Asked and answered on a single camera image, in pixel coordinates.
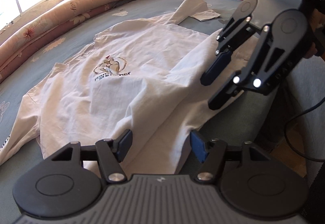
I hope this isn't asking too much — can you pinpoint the white long sleeve shirt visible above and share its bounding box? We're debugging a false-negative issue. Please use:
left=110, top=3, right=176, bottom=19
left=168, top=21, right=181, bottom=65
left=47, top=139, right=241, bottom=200
left=1, top=0, right=257, bottom=175

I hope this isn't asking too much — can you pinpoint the blue floral bed sheet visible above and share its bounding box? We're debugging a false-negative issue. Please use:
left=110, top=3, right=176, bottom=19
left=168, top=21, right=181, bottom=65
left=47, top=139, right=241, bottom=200
left=1, top=0, right=238, bottom=165

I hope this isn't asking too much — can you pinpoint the pink floral folded quilt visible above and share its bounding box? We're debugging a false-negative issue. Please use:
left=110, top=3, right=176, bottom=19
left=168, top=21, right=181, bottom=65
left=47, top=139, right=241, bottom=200
left=1, top=0, right=121, bottom=82

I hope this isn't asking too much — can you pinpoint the black cable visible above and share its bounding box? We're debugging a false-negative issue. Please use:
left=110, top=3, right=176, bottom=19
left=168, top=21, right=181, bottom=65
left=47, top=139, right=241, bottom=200
left=284, top=96, right=325, bottom=164

